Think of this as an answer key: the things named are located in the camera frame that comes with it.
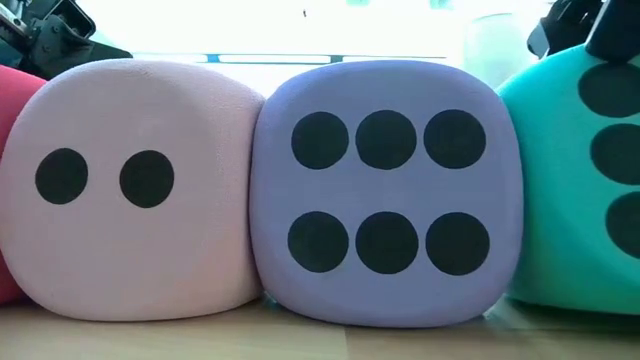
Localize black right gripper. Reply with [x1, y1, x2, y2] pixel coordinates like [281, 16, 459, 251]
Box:
[527, 0, 640, 64]

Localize large purple foam die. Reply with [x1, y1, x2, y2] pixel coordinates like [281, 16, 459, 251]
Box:
[248, 59, 525, 330]

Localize large red foam die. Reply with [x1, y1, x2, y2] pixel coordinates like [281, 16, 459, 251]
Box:
[0, 64, 47, 306]

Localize large pink foam die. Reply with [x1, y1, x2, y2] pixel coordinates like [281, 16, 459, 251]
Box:
[0, 58, 266, 322]

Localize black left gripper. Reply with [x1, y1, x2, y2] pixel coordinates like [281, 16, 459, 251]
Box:
[0, 0, 134, 80]

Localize large teal foam die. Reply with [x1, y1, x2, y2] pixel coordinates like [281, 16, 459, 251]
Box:
[496, 43, 640, 316]

